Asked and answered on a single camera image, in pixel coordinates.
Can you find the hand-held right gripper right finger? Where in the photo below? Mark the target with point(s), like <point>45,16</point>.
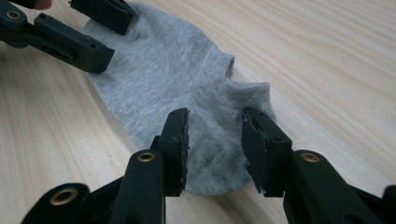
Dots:
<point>271,155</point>

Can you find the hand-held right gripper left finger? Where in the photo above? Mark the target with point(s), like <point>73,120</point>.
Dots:
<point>174,149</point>

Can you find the grey ankle sock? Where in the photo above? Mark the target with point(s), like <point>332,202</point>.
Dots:
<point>162,68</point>

